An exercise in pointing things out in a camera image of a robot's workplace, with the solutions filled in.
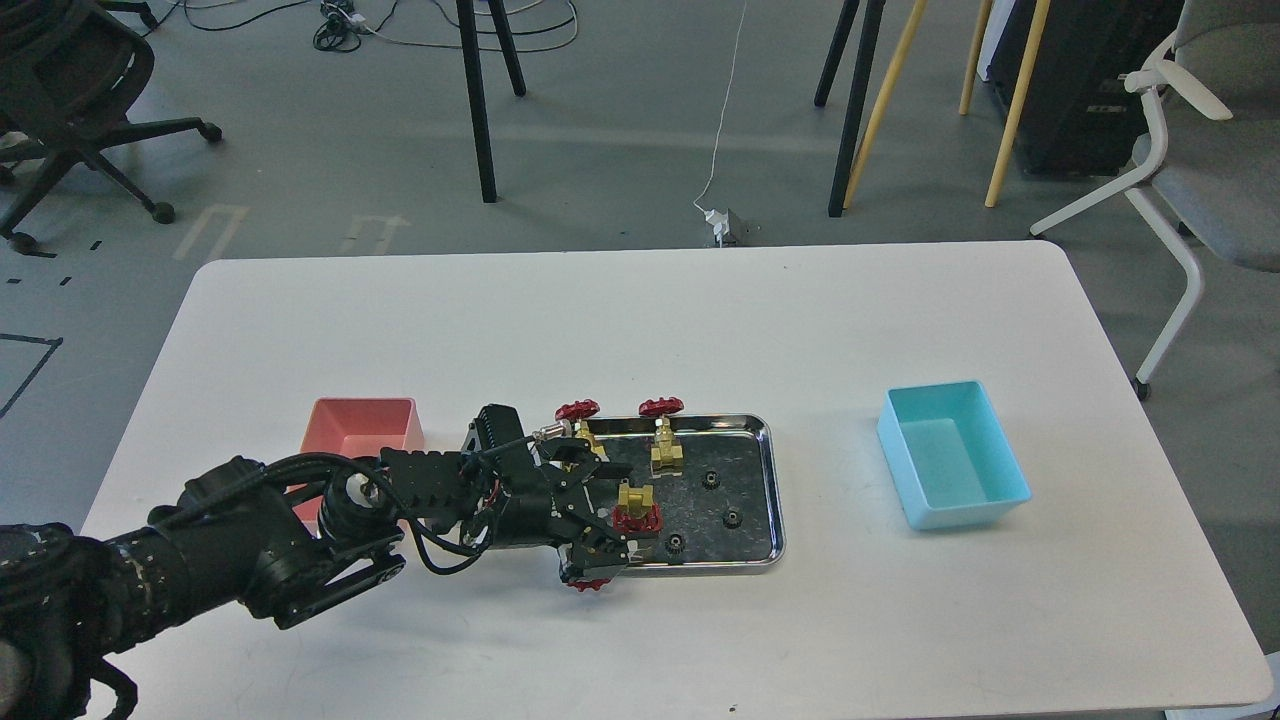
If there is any black tripod leg left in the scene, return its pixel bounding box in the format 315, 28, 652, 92
456, 1, 527, 204

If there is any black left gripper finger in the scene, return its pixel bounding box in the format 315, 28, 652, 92
545, 439, 613, 493
556, 515, 659, 583

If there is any black tripod leg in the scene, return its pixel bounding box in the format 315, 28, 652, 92
456, 1, 527, 204
813, 1, 886, 218

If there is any black office chair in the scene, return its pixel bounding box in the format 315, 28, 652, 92
1, 1, 223, 255

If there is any white cable with plug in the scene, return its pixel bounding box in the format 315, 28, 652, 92
692, 0, 749, 247

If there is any wooden easel leg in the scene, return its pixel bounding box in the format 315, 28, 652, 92
957, 0, 1051, 208
841, 0, 929, 211

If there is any blue plastic box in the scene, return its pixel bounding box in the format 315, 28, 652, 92
876, 380, 1033, 530

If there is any white grey office chair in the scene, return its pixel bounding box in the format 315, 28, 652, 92
1029, 1, 1279, 400

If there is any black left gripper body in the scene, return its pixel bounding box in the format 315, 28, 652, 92
470, 455, 586, 550

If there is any floor cable bundle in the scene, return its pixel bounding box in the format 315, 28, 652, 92
180, 0, 579, 55

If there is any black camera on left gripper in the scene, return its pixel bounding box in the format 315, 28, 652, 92
461, 404, 531, 462

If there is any pink plastic box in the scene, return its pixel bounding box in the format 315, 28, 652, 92
285, 397, 425, 527

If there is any shiny metal tray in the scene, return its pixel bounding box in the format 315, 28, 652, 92
588, 413, 785, 577

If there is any black tripod leg right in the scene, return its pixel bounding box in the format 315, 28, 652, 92
813, 1, 886, 218

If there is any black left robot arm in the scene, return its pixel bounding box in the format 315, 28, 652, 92
1, 437, 664, 719

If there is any wooden easel leg right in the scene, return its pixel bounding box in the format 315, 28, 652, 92
957, 0, 1051, 208

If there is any brass valve back left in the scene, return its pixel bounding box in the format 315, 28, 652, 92
553, 398, 609, 466

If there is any black cabinet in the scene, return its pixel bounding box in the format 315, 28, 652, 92
1015, 1, 1184, 178

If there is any brass valve front left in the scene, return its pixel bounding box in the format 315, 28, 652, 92
564, 577, 612, 593

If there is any brass valve tray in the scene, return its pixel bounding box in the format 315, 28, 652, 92
611, 482, 664, 536

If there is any brass valve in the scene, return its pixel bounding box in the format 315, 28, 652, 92
564, 577, 612, 593
637, 396, 685, 477
553, 398, 609, 466

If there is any wooden easel leg left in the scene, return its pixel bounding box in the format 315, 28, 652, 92
841, 0, 929, 211

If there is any brass valve back right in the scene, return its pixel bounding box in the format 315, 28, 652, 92
637, 396, 685, 477

